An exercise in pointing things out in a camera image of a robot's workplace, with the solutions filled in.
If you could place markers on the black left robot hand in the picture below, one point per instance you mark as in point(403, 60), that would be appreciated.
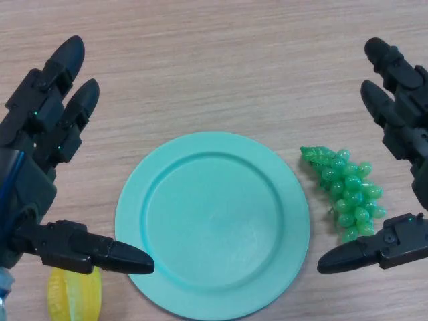
point(30, 187)

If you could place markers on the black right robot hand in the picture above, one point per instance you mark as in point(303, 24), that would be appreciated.
point(406, 97)

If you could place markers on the green grape bunch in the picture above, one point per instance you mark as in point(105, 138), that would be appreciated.
point(351, 187)

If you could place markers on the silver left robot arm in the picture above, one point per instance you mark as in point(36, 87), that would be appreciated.
point(5, 291)

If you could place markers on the teal round plate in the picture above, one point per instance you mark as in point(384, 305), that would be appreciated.
point(214, 227)

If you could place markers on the yellow starfruit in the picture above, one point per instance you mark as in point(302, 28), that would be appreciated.
point(73, 294)

